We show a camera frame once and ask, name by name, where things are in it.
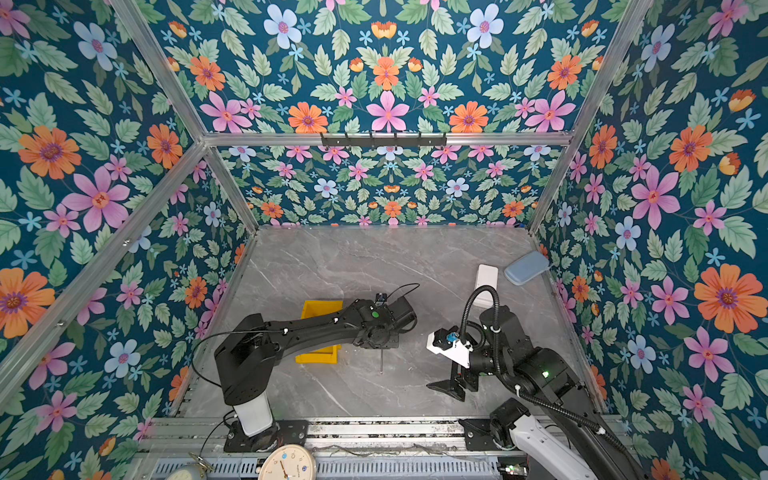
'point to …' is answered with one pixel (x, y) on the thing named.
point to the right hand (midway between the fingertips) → (434, 357)
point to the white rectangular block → (486, 275)
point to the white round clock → (290, 462)
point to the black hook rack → (383, 141)
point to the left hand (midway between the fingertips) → (395, 339)
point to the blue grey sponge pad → (523, 269)
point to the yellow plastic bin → (313, 309)
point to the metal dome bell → (186, 472)
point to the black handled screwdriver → (381, 369)
